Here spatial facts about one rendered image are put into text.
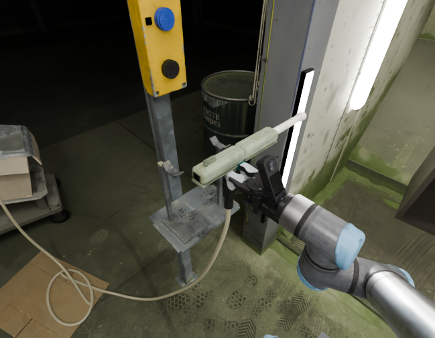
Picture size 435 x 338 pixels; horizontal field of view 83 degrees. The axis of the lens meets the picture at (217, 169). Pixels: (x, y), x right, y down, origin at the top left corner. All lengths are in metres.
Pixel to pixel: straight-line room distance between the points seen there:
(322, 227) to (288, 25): 0.72
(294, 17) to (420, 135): 1.83
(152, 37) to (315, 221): 0.58
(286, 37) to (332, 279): 0.80
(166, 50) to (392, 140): 2.20
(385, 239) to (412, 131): 0.94
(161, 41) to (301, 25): 0.50
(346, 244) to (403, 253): 1.66
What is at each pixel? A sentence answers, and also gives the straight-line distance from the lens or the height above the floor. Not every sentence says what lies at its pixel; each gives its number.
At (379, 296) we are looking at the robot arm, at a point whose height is 1.10.
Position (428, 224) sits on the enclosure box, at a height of 0.47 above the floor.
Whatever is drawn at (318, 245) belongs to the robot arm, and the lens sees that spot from 0.59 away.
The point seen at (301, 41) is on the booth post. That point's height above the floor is 1.37.
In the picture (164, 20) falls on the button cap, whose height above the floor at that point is 1.48.
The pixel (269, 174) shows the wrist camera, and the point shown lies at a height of 1.21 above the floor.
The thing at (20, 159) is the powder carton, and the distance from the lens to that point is 1.96.
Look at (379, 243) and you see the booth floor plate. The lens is 2.18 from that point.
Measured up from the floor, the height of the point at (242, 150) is 1.20.
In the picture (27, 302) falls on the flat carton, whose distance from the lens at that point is 2.06.
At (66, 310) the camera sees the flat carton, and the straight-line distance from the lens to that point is 1.91.
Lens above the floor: 1.59
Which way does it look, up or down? 40 degrees down
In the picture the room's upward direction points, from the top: straight up
